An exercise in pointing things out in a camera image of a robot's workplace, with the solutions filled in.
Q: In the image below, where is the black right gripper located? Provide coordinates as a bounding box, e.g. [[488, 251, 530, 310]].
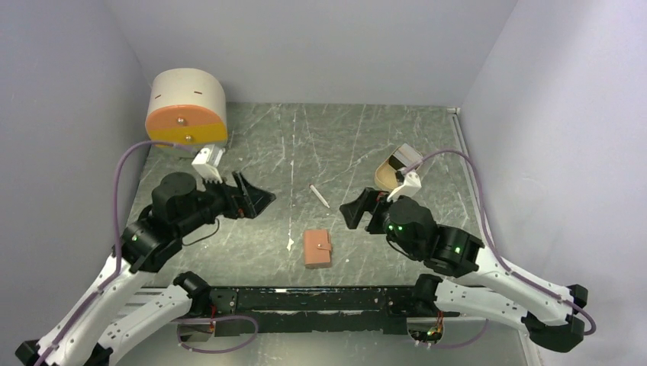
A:
[[340, 186, 421, 259]]

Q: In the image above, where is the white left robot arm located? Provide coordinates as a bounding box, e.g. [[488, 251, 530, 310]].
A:
[[15, 172, 276, 365]]

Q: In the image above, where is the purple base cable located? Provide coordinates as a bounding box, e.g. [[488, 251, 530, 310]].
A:
[[175, 313, 259, 355], [414, 318, 491, 351]]

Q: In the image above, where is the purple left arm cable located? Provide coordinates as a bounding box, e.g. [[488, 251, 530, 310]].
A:
[[32, 140, 195, 366]]

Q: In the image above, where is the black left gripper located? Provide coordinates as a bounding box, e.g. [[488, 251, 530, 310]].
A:
[[177, 169, 276, 236]]

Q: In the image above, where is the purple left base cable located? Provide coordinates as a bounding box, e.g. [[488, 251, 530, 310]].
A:
[[175, 313, 259, 355]]

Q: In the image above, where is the white pen with red cap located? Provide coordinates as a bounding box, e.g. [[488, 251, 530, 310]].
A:
[[309, 184, 331, 209]]

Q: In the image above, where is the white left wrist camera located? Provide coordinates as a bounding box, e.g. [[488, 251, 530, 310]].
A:
[[192, 144, 225, 183]]

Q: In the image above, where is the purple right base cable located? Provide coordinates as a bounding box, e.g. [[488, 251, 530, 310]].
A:
[[414, 318, 491, 351]]

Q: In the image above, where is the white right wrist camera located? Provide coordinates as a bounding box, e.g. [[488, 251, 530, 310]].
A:
[[387, 171, 421, 202]]

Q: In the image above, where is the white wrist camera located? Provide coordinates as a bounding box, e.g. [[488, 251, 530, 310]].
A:
[[192, 144, 225, 183], [387, 171, 421, 202]]

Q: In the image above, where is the aluminium frame rail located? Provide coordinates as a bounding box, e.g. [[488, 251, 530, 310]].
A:
[[446, 108, 493, 239]]

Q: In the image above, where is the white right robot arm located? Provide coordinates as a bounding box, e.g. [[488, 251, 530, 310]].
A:
[[340, 188, 588, 353]]

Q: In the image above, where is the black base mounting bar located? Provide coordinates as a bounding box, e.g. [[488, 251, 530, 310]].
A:
[[202, 286, 439, 336]]

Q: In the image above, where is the pink leather card holder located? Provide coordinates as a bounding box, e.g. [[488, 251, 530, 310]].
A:
[[303, 229, 332, 269]]

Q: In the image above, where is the round beige drawer box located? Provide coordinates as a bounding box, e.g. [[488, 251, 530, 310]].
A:
[[145, 68, 229, 148]]

